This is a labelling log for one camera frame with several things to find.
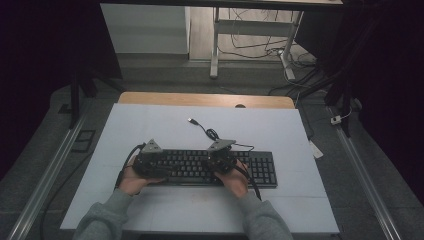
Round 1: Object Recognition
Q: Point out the white cabinet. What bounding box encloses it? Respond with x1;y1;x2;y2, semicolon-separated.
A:
100;3;191;55

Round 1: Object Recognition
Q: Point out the white paper tag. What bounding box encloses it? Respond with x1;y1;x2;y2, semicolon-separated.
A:
308;139;325;160

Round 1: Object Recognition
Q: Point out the white metal desk frame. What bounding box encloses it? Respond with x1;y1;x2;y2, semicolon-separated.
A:
209;6;305;81

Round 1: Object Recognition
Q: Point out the tangle of floor cables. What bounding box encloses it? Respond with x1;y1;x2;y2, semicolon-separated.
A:
218;8;318;69

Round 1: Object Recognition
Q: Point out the black computer keyboard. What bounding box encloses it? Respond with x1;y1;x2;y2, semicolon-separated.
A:
143;148;278;189

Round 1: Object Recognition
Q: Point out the left hand-held gripper black cable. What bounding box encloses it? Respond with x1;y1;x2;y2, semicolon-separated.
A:
114;142;148;191

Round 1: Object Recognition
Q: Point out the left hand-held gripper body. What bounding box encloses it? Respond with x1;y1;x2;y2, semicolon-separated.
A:
133;138;164;178

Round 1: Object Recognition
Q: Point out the aluminium floor rail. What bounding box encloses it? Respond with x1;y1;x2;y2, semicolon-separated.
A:
328;106;403;240
6;99;88;240

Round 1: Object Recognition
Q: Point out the right hand-held gripper black cable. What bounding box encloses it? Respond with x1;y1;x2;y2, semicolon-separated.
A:
233;162;263;202

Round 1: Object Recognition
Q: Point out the person's left hand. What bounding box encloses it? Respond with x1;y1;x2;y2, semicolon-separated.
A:
118;156;164;197

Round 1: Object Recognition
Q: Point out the black metal stand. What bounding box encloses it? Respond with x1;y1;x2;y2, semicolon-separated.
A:
58;64;125;130
299;63;363;138

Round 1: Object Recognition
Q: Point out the black floor cable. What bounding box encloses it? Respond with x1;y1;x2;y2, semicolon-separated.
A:
39;151;96;240

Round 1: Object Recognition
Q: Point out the hand-held gripper black cable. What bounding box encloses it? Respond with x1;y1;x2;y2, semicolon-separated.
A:
114;142;148;191
233;162;263;202

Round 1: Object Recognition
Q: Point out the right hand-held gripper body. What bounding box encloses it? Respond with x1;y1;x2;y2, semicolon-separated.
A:
207;138;239;175

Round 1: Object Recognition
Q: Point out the person's right hand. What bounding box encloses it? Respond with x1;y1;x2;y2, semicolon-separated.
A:
214;161;250;199

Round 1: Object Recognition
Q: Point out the black keyboard cable with plug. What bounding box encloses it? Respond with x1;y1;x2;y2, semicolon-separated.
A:
187;117;255;152

